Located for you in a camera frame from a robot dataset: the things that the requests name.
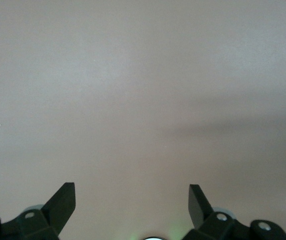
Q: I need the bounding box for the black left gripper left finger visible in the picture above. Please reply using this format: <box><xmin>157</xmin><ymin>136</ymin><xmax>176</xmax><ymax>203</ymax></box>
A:
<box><xmin>0</xmin><ymin>182</ymin><xmax>76</xmax><ymax>240</ymax></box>

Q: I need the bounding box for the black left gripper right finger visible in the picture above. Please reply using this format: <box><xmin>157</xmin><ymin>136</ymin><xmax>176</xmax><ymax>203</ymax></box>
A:
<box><xmin>182</xmin><ymin>184</ymin><xmax>286</xmax><ymax>240</ymax></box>

